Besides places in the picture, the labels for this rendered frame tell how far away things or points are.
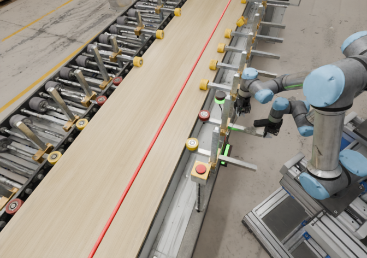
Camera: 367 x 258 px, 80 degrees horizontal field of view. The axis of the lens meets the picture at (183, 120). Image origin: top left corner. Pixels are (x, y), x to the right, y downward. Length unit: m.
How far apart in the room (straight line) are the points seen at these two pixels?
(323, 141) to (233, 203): 1.44
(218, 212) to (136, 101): 1.23
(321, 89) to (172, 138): 0.92
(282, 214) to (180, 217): 0.89
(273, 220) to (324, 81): 1.43
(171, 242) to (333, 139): 1.04
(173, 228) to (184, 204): 0.16
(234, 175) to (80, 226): 1.49
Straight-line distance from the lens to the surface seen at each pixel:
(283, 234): 2.01
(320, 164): 0.96
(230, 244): 2.12
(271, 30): 3.91
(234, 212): 2.17
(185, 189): 1.55
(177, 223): 1.49
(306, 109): 1.37
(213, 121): 1.54
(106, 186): 1.36
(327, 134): 0.88
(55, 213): 1.42
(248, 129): 1.52
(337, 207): 1.25
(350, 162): 1.09
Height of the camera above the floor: 2.07
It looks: 52 degrees down
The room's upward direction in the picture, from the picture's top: 5 degrees counter-clockwise
